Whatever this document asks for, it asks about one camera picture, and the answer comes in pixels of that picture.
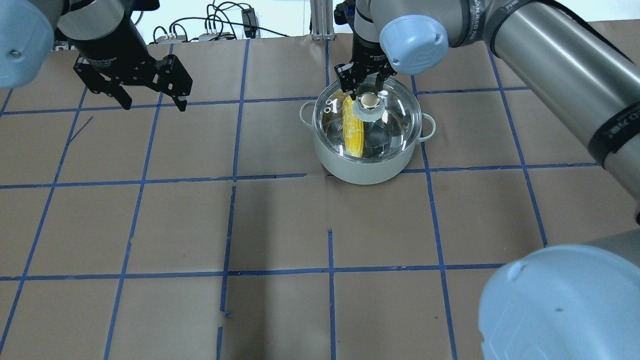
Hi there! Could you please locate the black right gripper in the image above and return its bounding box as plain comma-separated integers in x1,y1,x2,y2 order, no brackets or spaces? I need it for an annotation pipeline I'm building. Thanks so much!
334,35,397,101

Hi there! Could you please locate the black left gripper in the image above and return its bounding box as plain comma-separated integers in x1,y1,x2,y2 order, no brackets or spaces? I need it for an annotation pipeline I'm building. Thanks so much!
73,20,194,112

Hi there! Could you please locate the glass pot lid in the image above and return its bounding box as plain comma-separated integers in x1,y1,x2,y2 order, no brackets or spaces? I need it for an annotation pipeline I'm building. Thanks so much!
308,75,437,164

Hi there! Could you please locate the yellow corn cob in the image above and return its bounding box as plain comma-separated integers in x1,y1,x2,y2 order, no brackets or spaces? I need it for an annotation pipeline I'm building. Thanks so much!
342,95,364,158

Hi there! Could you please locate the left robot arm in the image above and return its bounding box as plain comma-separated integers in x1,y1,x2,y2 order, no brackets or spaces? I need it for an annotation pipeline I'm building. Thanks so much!
0,0,194,112

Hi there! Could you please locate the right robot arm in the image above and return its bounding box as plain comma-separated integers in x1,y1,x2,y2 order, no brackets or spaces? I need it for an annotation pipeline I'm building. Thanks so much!
333,0,640,360

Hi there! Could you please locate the pale green steel pot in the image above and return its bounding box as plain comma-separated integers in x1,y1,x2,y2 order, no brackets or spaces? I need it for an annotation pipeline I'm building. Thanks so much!
298,75,437,185

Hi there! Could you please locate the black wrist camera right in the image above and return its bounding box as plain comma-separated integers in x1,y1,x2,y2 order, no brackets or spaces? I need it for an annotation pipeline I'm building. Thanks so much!
333,0,356,27

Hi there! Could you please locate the aluminium frame post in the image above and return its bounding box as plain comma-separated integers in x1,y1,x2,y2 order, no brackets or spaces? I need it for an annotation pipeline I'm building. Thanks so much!
310,0,336,41

